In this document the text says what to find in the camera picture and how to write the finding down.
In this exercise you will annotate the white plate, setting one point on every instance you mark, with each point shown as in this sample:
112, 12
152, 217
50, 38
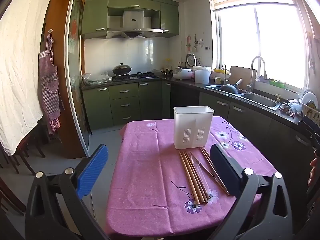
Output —
309, 100

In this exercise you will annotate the purple floral tablecloth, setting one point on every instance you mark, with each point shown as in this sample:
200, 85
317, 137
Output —
150, 167

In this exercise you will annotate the wooden cutting board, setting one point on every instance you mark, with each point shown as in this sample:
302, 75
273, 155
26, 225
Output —
243, 73

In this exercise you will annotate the dark base cabinets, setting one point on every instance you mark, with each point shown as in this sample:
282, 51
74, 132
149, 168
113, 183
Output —
250, 120

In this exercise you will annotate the dark wooden chair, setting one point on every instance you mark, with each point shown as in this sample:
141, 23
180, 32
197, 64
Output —
27, 152

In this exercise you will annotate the black gas stove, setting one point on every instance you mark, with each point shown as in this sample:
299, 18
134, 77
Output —
136, 76

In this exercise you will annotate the white hanging sheet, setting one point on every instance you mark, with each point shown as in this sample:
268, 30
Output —
20, 67

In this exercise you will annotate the hanging wall decoration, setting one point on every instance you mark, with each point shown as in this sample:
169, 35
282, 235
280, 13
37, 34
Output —
188, 43

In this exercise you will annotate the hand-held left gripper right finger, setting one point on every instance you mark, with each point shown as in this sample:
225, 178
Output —
223, 170

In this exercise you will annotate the thin steel tap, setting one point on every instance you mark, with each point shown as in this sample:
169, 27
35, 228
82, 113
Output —
225, 75

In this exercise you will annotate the white plastic bucket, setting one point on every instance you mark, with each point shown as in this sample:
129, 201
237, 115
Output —
201, 75

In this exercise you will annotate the metallic gold chopstick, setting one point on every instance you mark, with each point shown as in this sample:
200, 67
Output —
209, 157
206, 157

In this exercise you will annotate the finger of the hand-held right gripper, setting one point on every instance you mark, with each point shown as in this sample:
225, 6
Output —
307, 128

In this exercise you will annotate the white dish rack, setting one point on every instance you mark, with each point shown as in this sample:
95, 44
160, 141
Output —
312, 113

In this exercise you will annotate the crumpled dish rags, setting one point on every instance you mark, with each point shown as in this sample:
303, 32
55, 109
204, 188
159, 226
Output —
290, 107

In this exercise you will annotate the small cooking pot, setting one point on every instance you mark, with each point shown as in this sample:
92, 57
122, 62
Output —
167, 72

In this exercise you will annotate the steel sink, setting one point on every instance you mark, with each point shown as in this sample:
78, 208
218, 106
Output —
260, 100

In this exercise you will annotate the purple checked apron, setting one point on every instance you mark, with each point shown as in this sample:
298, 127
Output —
48, 85

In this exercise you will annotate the green tray on windowsill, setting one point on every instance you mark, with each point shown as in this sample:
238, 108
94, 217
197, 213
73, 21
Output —
277, 83

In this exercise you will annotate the yellow cup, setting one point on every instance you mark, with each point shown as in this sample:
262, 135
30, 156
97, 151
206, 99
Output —
217, 80

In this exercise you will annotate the window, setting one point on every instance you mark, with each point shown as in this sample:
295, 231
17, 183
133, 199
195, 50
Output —
262, 42

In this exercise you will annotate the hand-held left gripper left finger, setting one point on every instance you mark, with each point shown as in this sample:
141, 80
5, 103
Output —
93, 170

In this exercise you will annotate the clear plastic spoon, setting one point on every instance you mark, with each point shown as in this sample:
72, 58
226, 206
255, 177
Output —
203, 172

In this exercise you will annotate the white plastic utensil holder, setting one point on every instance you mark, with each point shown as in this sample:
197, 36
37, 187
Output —
193, 122

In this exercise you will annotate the white rice cooker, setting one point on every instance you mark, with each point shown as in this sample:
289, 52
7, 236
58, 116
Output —
183, 73

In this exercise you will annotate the brown wooden chopstick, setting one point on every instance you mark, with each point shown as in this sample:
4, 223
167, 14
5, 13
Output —
199, 177
192, 177
196, 177
188, 177

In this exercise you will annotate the green wall cabinets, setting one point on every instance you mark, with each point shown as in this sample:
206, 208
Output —
95, 15

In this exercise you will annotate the black wok with lid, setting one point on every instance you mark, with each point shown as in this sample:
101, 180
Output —
121, 68

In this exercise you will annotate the person's right hand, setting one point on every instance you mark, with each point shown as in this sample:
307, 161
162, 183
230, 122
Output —
314, 167

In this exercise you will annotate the clear plastic bag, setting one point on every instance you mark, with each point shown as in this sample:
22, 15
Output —
96, 78

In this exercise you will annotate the steel range hood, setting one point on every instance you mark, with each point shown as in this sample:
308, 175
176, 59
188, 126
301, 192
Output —
133, 21

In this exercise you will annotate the green base cabinets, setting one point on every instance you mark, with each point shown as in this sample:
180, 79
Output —
125, 102

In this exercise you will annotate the tall steel faucet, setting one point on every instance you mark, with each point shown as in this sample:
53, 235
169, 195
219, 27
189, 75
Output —
251, 80

